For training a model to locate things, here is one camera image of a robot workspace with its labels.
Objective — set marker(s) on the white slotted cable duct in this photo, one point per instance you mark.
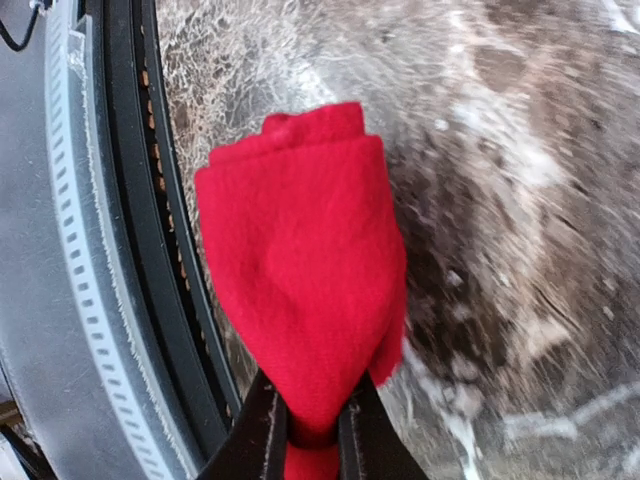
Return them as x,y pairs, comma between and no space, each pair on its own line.
86,223

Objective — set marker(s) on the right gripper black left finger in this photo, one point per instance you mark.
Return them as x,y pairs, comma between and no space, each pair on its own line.
256,446

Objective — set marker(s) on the black front rail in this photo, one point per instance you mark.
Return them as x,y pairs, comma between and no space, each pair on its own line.
160,233

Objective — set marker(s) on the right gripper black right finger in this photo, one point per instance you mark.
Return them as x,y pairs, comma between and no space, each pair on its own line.
369,447

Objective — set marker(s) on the red santa sock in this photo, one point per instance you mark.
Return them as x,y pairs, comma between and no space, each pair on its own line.
308,264

